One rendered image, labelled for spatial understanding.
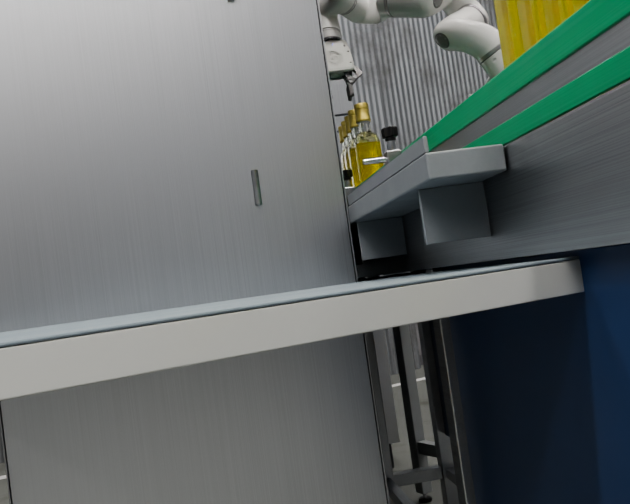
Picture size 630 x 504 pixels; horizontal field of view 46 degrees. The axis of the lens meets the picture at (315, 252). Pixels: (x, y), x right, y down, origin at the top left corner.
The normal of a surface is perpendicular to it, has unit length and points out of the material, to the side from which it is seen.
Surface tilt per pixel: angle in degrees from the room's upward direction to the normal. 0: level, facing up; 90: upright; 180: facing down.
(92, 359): 90
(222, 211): 90
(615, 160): 90
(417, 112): 90
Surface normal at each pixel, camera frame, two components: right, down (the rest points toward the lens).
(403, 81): 0.49, -0.11
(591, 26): -0.98, 0.13
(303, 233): 0.12, -0.06
